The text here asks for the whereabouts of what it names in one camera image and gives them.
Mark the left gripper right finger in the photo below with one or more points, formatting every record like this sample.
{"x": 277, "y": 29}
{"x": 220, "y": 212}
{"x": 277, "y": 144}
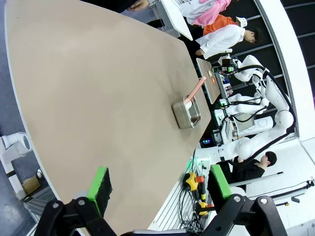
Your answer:
{"x": 221, "y": 186}

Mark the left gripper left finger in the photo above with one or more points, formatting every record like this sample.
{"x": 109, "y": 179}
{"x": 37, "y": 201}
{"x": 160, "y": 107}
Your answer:
{"x": 97, "y": 189}

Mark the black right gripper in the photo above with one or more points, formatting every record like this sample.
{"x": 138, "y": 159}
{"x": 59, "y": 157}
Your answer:
{"x": 227, "y": 65}

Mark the white slotted robot base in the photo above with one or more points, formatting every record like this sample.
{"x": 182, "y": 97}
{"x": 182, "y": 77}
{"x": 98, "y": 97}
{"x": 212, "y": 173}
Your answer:
{"x": 169, "y": 209}

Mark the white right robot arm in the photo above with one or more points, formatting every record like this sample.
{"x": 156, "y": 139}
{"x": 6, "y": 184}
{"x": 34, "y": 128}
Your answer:
{"x": 243, "y": 148}

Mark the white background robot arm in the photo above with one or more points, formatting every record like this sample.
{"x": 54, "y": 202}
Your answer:
{"x": 246, "y": 99}

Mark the person's right hand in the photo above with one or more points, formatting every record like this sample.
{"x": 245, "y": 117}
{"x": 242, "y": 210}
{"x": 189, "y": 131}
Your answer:
{"x": 137, "y": 5}

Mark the brown background table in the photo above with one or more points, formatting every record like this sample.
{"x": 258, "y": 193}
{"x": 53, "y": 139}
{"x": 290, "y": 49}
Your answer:
{"x": 208, "y": 86}

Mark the black connector plug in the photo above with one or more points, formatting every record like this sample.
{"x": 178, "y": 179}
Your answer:
{"x": 203, "y": 193}

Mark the small yellow emergency stop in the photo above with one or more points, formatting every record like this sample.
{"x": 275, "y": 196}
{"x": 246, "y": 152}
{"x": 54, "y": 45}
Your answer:
{"x": 203, "y": 205}

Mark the dark-haired man in white shirt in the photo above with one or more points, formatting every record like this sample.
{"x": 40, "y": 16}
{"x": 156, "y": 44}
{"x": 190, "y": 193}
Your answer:
{"x": 219, "y": 41}

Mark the large yellow emergency stop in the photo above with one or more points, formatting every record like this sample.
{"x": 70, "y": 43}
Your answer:
{"x": 190, "y": 180}

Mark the seated person in black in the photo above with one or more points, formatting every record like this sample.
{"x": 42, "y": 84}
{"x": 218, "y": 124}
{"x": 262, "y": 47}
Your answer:
{"x": 248, "y": 169}

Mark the person in orange shirt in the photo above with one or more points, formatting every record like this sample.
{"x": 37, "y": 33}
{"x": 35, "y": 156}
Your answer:
{"x": 216, "y": 24}

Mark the black box green display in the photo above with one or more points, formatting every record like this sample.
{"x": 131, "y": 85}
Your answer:
{"x": 205, "y": 141}

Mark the rectangular metal tin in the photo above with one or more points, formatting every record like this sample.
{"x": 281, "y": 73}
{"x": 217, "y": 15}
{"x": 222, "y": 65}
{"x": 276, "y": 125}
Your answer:
{"x": 182, "y": 118}

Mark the person in white and pink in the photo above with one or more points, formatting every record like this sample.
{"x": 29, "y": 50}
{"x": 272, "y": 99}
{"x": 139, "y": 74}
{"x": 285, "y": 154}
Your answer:
{"x": 197, "y": 11}

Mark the white background table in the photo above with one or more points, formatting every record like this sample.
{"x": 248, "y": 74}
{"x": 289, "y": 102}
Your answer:
{"x": 177, "y": 17}

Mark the small cardboard box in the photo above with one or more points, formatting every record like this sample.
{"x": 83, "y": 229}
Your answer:
{"x": 30, "y": 185}

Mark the black tripod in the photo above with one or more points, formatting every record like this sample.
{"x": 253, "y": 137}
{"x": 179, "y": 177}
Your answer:
{"x": 300, "y": 188}

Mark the white tubular table leg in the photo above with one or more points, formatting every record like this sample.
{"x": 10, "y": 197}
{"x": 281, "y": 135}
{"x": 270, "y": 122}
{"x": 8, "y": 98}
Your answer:
{"x": 14, "y": 145}

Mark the aluminium frame profile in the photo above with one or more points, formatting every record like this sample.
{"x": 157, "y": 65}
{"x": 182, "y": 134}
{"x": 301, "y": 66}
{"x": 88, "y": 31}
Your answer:
{"x": 41, "y": 201}

